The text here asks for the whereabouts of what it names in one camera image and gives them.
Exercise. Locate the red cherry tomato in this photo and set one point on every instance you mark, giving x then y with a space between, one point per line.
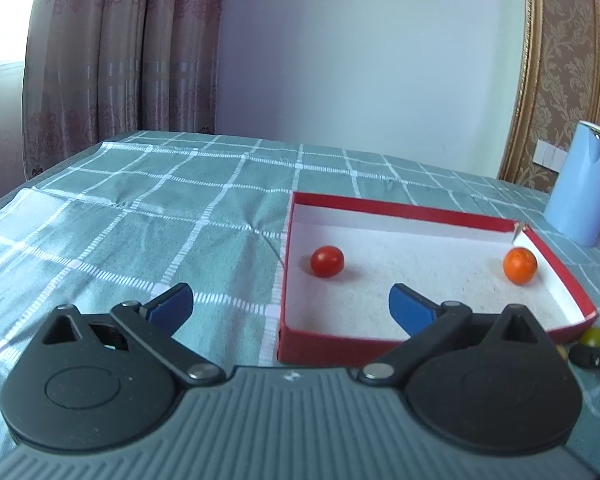
327 261

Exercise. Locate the small orange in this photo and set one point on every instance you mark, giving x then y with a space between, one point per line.
520 265

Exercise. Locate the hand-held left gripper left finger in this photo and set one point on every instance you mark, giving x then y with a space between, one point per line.
170 306

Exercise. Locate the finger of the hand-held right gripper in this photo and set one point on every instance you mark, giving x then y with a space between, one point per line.
586 355

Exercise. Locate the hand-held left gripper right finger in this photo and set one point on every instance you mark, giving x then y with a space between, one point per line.
406 306

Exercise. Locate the patterned pink curtain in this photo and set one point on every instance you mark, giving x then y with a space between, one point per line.
120 60

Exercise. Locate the gold wall trim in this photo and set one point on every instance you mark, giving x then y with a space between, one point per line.
596 35
525 60

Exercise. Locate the red cardboard box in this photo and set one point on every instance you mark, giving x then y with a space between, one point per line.
430 280

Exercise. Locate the light blue kettle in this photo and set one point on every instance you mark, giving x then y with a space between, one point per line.
582 185

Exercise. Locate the white wall socket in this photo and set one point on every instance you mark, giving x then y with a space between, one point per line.
550 155

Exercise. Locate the green tomato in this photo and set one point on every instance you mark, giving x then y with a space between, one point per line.
593 336

